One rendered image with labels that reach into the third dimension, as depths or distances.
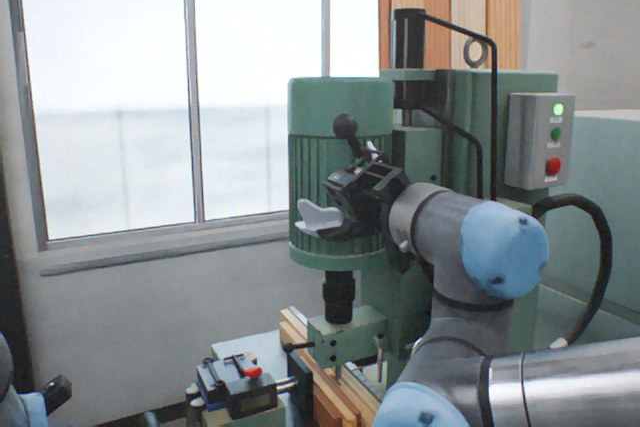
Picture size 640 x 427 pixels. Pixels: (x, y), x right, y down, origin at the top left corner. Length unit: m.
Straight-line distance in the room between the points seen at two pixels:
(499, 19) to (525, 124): 1.92
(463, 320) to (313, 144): 0.41
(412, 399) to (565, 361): 0.10
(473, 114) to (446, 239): 0.45
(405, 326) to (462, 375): 0.58
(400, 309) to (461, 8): 1.94
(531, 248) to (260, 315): 2.05
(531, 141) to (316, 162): 0.36
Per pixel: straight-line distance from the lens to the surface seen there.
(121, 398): 2.44
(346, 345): 0.95
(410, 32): 0.90
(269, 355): 1.19
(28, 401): 0.79
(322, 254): 0.82
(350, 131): 0.69
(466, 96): 0.87
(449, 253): 0.46
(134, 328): 2.29
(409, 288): 0.93
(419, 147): 0.87
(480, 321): 0.48
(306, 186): 0.81
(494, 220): 0.44
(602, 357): 0.36
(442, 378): 0.39
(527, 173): 0.91
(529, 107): 0.90
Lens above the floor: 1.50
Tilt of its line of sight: 12 degrees down
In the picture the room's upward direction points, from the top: straight up
